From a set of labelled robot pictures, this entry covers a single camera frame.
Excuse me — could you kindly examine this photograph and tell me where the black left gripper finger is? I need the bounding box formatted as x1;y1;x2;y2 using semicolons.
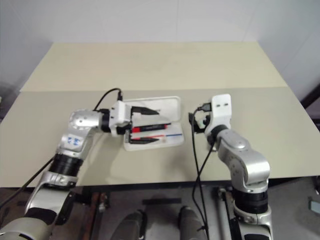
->
131;105;160;116
129;138;159;145

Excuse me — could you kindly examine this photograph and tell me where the metal table frame strut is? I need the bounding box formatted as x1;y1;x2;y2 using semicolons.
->
215;186;236;240
87;191;111;240

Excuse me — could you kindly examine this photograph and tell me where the red marker with black cap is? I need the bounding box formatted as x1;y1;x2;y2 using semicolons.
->
131;122;173;134

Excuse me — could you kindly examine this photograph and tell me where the dark grey rounded shape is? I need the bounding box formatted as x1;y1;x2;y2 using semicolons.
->
113;209;148;240
176;205;209;240

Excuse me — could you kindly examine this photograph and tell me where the white pen with red stripe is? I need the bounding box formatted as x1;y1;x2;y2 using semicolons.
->
132;133;182;142

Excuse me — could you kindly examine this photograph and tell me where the teal flat object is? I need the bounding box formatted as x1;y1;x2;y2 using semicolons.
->
308;195;320;214

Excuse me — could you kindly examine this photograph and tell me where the white plastic pencil case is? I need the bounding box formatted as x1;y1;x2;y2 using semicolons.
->
122;95;186;152

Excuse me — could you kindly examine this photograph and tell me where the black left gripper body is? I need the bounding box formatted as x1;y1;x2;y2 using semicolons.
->
116;121;135;145

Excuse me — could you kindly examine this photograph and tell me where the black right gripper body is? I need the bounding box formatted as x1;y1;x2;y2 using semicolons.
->
193;110;213;134

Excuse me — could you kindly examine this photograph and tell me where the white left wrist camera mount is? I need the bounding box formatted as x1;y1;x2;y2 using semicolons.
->
109;100;134;137

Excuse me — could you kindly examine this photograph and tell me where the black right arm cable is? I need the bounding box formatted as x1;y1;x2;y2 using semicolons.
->
190;101;214;240

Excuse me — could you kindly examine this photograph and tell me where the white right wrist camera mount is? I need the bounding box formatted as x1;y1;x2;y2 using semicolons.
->
203;93;232;137

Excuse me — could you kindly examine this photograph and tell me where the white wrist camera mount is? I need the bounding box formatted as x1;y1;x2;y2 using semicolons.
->
109;100;134;137
203;93;232;137

